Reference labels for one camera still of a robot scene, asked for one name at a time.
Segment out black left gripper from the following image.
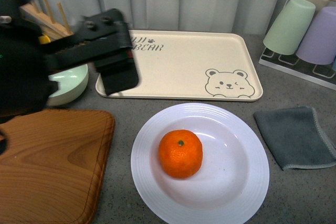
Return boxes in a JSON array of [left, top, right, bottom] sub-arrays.
[[1, 0, 125, 118]]

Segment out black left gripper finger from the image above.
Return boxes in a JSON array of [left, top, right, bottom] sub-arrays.
[[94, 22, 139, 95]]

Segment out orange mandarin fruit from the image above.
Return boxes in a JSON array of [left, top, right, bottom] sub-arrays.
[[157, 130, 203, 179]]

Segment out white round plate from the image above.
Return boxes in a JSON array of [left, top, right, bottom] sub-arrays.
[[130, 102, 270, 224]]

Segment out light green bowl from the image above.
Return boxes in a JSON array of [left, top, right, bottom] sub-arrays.
[[47, 65, 89, 106]]

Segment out beige bear tray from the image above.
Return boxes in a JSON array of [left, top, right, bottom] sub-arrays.
[[109, 30, 263, 102]]

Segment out yellow mug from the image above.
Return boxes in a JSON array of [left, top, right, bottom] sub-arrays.
[[38, 35, 51, 45]]

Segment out wooden peg drying rack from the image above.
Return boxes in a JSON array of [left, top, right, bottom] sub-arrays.
[[20, 0, 74, 40]]

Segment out wooden cutting board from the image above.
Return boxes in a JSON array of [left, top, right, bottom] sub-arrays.
[[1, 109, 115, 223]]

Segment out light green plastic cup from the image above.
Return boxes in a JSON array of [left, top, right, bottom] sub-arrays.
[[263, 0, 316, 55]]

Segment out grey folded cloth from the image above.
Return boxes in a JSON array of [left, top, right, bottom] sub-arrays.
[[254, 106, 335, 170]]

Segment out purple plastic cup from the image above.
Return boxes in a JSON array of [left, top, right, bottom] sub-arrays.
[[296, 6, 335, 65]]

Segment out white wire cup rack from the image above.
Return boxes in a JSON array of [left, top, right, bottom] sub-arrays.
[[259, 47, 335, 90]]

